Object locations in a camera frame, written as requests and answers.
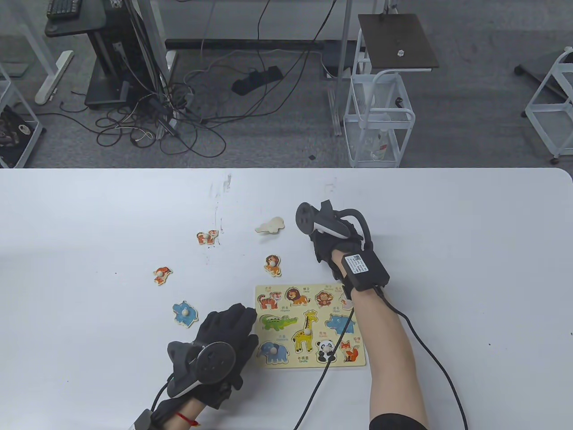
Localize tangle of floor cables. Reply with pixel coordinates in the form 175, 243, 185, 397
60, 81, 227, 157

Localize white wire cart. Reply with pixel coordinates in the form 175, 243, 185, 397
343, 27, 416, 168

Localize black cable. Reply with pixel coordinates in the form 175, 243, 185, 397
293, 307, 359, 430
380, 288, 468, 430
152, 378, 173, 410

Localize clear plastic bottle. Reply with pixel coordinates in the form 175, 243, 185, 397
369, 128, 389, 161

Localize black desk crossbar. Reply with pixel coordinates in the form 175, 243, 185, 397
165, 39, 325, 51

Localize white desk foot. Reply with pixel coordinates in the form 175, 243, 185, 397
18, 18, 74, 106

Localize white metal rack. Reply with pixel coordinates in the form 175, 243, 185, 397
0, 63, 44, 168

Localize black computer tower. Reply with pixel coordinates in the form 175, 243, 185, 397
85, 0, 155, 111

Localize person's left hand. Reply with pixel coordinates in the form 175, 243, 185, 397
196, 303, 260, 409

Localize blue hippo puzzle piece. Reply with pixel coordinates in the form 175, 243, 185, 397
172, 301, 198, 328

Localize black desk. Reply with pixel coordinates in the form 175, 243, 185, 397
44, 0, 108, 39

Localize black bag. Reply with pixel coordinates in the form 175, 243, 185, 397
0, 105, 38, 168

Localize white metal cart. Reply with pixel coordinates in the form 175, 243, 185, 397
525, 46, 573, 164

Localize black keyboard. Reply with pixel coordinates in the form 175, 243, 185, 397
46, 0, 83, 19

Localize person's left forearm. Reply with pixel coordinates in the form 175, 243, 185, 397
168, 399, 206, 430

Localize panda puzzle piece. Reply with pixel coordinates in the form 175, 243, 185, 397
315, 339, 336, 363

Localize person's right hand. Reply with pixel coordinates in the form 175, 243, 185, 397
308, 219, 368, 280

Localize yellow giraffe puzzle piece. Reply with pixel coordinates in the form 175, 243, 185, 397
291, 310, 319, 353

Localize brown board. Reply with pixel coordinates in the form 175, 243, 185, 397
358, 13, 439, 72

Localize person's right forearm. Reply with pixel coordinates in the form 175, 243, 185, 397
351, 287, 429, 430

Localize white metal pole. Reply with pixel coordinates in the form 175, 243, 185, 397
328, 0, 355, 136

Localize wooden animal puzzle frame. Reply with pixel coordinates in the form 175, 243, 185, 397
254, 284, 367, 369

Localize crocodile wooden puzzle piece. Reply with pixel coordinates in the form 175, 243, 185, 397
255, 216, 286, 235

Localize white desk leg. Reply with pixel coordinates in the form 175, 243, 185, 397
134, 0, 177, 74

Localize black power strip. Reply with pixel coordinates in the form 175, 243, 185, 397
231, 66, 283, 95

